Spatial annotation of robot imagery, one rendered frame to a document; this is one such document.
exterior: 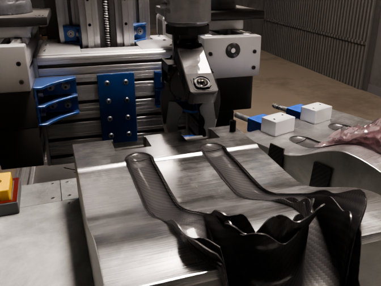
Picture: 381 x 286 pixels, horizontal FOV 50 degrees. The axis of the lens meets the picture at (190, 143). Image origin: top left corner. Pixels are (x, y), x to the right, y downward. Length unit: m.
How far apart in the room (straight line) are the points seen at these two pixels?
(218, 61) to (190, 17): 0.29
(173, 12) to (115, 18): 0.47
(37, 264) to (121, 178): 0.14
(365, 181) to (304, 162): 0.10
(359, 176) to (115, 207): 0.33
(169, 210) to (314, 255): 0.16
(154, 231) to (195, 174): 0.20
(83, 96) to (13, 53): 0.22
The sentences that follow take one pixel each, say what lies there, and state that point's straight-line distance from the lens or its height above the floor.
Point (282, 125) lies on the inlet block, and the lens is 0.75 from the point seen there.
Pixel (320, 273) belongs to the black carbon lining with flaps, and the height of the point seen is 0.88.
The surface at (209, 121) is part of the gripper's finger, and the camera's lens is 0.72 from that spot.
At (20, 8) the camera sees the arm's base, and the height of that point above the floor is 1.05.
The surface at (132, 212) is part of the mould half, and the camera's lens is 0.46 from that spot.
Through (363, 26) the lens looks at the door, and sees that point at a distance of 4.56.
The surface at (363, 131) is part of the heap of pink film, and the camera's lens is 0.65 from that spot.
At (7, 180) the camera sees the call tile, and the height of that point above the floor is 0.84.
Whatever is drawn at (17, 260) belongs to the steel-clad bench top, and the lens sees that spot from 0.56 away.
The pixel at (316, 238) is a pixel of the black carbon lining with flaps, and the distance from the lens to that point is 0.40.
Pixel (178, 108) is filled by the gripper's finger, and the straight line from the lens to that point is 0.69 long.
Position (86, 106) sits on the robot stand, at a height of 0.83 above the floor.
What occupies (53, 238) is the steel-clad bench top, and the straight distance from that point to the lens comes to 0.59.
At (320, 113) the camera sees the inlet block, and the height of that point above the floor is 0.87.
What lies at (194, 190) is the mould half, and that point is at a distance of 0.50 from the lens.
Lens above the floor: 1.13
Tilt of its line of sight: 23 degrees down
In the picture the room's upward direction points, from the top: straight up
